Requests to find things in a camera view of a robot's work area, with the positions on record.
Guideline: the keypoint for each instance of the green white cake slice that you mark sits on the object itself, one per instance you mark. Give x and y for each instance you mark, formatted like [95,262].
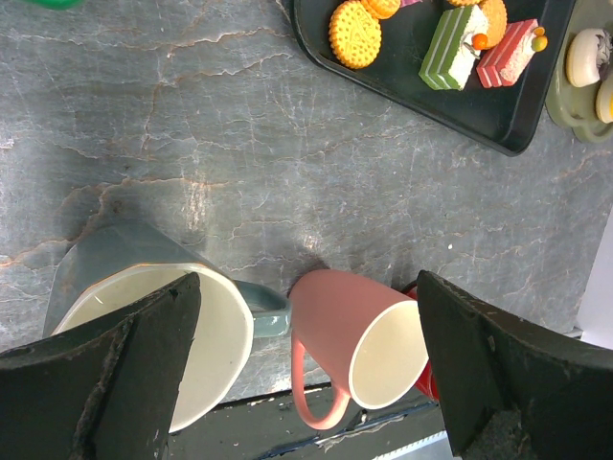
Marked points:
[450,58]

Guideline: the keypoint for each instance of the white chocolate donut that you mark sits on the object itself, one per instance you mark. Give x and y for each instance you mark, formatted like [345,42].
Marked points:
[589,57]

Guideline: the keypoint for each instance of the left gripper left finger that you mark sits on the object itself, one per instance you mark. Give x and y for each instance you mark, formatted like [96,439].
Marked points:
[106,389]

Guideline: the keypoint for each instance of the orange biscuit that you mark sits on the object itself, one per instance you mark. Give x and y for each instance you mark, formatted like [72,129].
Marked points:
[381,9]
[354,35]
[495,12]

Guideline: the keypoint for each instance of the grey blue mug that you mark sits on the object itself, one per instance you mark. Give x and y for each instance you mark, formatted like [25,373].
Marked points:
[122,263]

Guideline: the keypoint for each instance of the right orange biscuit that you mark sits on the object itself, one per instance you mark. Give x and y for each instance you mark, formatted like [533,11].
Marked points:
[495,12]

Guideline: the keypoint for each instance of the upper left orange biscuit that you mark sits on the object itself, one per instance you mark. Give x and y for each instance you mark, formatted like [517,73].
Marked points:
[381,9]

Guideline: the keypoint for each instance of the green plastic crate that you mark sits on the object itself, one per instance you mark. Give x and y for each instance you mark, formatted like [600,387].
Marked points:
[55,5]

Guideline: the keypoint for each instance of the red mug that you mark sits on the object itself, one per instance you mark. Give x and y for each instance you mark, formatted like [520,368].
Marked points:
[426,382]

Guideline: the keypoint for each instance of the green three-tier stand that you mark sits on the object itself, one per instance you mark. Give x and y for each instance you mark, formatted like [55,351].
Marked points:
[572,107]

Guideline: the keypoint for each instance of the pink mug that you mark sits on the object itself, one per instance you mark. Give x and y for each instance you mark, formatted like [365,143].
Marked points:
[366,336]

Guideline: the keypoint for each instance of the pink striped cake slice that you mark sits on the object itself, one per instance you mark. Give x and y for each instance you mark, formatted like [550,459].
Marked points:
[503,64]

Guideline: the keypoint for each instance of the lower left orange biscuit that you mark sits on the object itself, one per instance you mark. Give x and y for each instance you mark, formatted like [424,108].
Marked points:
[354,35]

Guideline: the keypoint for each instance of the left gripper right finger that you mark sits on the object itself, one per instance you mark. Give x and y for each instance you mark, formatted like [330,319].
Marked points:
[508,388]

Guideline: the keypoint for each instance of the black baking tray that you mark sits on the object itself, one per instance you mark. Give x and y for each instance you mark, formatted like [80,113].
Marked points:
[504,119]

